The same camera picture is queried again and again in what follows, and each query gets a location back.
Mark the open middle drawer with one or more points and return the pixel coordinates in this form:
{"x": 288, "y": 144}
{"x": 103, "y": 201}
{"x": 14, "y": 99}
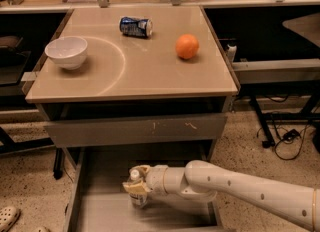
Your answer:
{"x": 100, "y": 204}

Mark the orange fruit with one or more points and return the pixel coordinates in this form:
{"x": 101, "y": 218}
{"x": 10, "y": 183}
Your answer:
{"x": 187, "y": 46}

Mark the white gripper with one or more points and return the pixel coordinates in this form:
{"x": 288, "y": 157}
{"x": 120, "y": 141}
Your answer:
{"x": 155, "y": 177}

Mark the clear plastic water bottle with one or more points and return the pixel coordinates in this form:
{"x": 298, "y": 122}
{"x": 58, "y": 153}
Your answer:
{"x": 137, "y": 199}

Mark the grey drawer cabinet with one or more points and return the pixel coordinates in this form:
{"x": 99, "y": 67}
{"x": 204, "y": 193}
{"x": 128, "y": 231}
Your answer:
{"x": 133, "y": 90}

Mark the white perforated clog shoe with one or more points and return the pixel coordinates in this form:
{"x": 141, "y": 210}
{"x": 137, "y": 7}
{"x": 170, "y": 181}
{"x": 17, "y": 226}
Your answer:
{"x": 8, "y": 217}

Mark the white ceramic bowl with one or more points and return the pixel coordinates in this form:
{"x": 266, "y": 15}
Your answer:
{"x": 67, "y": 52}

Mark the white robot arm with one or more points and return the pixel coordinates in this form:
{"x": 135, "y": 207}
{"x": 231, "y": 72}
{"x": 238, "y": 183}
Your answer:
{"x": 200, "y": 180}

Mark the blue soda can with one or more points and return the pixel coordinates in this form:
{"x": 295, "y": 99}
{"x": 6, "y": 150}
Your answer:
{"x": 136, "y": 27}

